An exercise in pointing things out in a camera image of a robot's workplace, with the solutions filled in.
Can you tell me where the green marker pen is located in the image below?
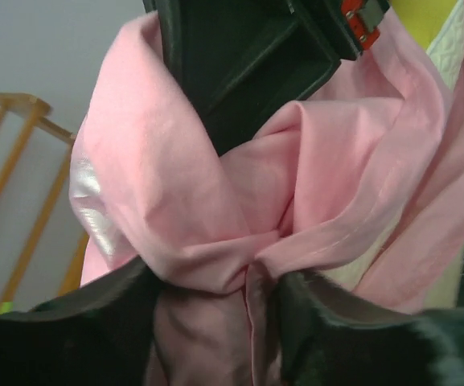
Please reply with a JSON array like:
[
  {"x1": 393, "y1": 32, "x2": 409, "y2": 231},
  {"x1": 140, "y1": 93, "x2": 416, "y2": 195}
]
[{"x1": 0, "y1": 302, "x2": 14, "y2": 315}]

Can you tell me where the yellow white pillow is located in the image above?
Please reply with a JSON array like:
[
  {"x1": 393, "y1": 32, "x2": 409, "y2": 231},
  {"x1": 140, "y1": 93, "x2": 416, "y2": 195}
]
[{"x1": 390, "y1": 0, "x2": 464, "y2": 89}]

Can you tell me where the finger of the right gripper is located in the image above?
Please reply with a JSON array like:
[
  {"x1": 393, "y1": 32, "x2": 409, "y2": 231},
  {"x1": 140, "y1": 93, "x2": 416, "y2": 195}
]
[{"x1": 144, "y1": 0, "x2": 390, "y2": 154}]

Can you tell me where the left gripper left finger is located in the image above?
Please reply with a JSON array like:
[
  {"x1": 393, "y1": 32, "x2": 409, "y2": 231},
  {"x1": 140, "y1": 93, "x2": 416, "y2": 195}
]
[{"x1": 0, "y1": 257, "x2": 162, "y2": 385}]

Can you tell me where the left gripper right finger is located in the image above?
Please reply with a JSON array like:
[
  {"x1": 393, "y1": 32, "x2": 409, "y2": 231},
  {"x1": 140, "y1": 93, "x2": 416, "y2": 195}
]
[{"x1": 277, "y1": 271, "x2": 464, "y2": 385}]

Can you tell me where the orange wooden rack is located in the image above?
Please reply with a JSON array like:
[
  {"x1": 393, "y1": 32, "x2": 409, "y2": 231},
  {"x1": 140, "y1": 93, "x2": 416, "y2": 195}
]
[{"x1": 0, "y1": 92, "x2": 88, "y2": 310}]

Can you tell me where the pink pillowcase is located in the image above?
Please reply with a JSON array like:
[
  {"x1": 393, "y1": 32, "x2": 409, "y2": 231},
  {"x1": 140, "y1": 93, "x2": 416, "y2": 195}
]
[{"x1": 69, "y1": 1, "x2": 464, "y2": 385}]

